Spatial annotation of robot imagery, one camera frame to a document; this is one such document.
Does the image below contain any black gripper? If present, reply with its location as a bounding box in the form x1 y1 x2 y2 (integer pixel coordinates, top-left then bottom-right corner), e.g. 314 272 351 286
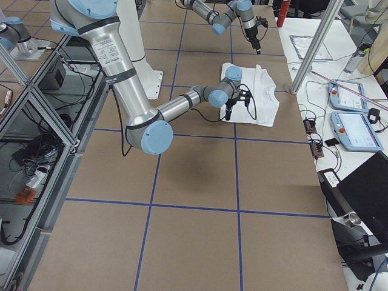
225 94 240 121
244 26 261 55

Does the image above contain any white long-sleeve printed t-shirt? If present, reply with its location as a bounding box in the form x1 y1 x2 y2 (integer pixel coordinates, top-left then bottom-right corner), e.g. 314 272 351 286
229 64 279 127

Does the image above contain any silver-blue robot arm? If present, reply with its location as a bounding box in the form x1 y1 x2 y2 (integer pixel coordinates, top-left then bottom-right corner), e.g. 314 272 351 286
50 1 243 155
180 0 268 55

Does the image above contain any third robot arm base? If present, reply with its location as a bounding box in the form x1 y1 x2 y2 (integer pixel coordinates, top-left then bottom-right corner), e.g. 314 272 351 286
1 16 52 61

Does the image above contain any red bottle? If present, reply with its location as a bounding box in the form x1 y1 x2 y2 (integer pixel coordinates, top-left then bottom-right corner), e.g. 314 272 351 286
276 0 291 28

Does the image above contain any upper black-orange connector block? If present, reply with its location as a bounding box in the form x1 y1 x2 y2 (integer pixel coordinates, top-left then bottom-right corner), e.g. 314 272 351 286
303 119 317 134

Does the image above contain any black-orange connector block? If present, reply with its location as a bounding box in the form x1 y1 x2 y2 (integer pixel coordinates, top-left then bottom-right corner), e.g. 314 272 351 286
303 119 317 134
309 140 324 160

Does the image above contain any lower black-orange connector block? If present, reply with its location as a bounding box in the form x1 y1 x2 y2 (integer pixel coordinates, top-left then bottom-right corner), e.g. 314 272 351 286
309 140 324 160

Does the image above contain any upper blue teach pendant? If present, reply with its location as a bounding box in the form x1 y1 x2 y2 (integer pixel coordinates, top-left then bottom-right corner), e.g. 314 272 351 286
329 80 368 113

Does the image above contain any blue teach pendant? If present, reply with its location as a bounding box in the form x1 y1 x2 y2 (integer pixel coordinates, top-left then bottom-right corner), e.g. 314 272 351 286
329 80 368 113
330 111 384 152

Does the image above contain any grey water bottle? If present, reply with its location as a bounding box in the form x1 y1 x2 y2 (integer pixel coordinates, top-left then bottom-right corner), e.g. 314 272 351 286
344 42 372 73

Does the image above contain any grey office chair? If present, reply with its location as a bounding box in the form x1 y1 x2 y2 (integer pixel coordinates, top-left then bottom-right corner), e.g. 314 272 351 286
339 0 387 34

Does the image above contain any lower blue teach pendant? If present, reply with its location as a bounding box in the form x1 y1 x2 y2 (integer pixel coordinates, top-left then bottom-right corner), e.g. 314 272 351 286
330 111 384 152

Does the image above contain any black power adapter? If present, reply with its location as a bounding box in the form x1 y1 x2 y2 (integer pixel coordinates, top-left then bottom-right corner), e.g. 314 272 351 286
367 108 380 124

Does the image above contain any black laptop computer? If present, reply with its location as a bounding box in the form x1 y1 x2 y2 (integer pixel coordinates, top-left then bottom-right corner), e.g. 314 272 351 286
318 151 387 243

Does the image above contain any silver metal cup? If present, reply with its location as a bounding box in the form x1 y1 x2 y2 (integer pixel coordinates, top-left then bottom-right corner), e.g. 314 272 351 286
347 213 361 228

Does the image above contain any black controller box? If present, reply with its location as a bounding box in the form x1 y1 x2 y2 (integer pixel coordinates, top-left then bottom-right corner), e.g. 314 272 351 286
41 61 66 90

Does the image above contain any white power strip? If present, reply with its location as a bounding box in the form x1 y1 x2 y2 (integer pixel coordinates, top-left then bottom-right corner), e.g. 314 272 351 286
25 167 48 189

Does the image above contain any orange small box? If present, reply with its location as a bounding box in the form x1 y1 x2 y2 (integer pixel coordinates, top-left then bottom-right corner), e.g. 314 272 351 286
15 187 36 205

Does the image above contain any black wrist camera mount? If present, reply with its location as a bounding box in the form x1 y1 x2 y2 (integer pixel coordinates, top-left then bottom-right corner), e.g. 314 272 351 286
256 16 269 28
237 89 253 108

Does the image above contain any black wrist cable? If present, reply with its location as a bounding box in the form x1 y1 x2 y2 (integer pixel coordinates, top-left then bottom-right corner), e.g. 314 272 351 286
209 0 267 42
193 84 258 124

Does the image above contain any aluminium frame post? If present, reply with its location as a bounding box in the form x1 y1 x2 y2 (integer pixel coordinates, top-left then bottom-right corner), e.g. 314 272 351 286
290 0 344 95

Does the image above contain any white central pedestal column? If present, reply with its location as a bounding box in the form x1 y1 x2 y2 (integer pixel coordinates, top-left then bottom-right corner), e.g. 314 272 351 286
116 0 163 100

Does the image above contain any aluminium frame rack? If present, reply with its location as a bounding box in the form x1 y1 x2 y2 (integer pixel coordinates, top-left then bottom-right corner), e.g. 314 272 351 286
1 36 108 290

